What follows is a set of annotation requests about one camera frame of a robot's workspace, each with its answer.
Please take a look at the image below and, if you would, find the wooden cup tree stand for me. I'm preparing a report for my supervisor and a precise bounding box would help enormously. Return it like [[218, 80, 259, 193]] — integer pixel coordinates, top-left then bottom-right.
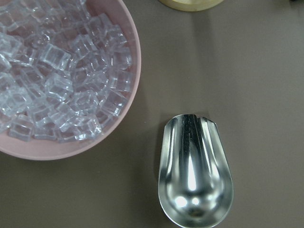
[[159, 0, 224, 12]]

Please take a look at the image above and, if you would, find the pink bowl with ice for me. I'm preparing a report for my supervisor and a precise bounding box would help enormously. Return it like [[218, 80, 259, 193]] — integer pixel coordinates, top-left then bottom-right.
[[0, 0, 141, 161]]

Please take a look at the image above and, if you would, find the metal ice scoop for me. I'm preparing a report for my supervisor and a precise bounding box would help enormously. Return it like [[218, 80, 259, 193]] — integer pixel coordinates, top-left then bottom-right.
[[158, 114, 234, 228]]

